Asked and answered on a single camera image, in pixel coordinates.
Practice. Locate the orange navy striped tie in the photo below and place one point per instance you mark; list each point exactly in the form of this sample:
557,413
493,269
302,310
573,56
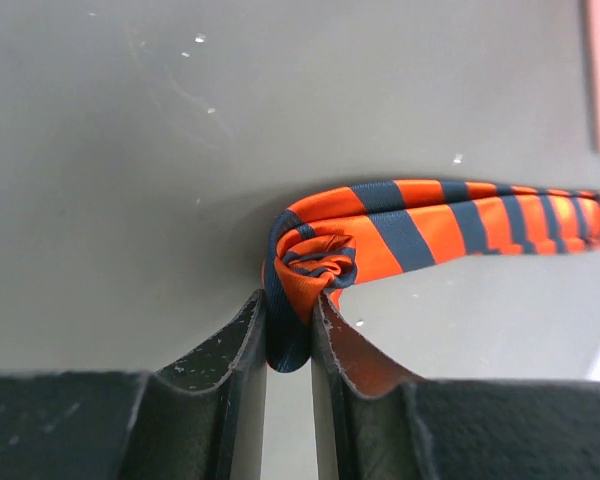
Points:
329,241

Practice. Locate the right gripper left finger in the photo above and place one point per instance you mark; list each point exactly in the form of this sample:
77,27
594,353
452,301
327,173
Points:
200,417

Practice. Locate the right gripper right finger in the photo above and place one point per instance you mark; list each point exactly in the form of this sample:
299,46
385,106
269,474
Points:
375,419

